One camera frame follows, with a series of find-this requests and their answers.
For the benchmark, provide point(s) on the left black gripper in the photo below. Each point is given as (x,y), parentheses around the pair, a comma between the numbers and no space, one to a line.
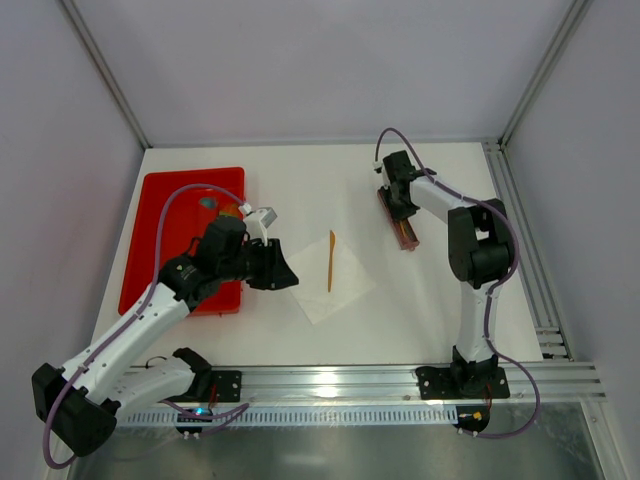
(267,264)

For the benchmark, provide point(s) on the brown utensil case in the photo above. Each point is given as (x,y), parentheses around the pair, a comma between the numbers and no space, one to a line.
(403,244)

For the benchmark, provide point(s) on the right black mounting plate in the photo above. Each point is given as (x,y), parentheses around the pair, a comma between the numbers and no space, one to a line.
(443,383)

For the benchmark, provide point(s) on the right aluminium frame post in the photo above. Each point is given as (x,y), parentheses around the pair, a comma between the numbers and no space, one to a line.
(566,29)

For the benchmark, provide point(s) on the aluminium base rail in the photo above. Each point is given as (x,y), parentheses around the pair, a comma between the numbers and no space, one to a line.
(556,381)

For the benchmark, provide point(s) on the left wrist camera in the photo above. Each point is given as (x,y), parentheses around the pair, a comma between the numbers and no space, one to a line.
(257,221)

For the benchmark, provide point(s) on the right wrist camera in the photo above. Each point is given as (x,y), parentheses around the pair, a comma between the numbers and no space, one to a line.
(378,167)

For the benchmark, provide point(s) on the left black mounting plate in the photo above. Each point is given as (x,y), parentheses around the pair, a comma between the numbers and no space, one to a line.
(225,386)

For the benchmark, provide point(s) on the left aluminium frame post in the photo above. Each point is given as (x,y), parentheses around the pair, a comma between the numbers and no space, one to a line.
(81,30)

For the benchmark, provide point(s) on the green rolled napkin bundle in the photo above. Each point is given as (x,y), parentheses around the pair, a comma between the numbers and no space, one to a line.
(231,210)

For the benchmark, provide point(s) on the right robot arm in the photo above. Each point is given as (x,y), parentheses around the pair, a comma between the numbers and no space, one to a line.
(481,253)

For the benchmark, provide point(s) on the red plastic tray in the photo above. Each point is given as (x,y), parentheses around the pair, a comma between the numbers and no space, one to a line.
(185,219)

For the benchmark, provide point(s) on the slotted cable duct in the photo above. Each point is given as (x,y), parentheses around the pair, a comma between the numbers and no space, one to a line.
(297,416)

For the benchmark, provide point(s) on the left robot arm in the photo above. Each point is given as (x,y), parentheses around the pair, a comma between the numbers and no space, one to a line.
(82,401)

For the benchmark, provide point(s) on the white paper napkin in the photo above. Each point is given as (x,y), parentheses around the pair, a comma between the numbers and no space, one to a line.
(350,279)

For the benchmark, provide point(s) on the aluminium frame post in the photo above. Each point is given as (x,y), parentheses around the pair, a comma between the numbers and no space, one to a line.
(81,30)
(566,29)

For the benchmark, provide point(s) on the teal spoon in tray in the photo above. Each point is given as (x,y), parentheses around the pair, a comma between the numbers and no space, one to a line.
(209,203)

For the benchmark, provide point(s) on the right side aluminium rail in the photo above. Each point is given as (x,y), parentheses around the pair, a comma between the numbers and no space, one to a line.
(538,290)

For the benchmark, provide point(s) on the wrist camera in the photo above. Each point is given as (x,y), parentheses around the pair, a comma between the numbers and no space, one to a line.
(378,167)
(257,221)

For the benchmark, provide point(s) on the black mounting plate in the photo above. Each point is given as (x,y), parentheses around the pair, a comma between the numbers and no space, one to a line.
(225,386)
(443,383)

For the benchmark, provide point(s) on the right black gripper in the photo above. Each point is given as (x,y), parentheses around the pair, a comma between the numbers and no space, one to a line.
(397,201)

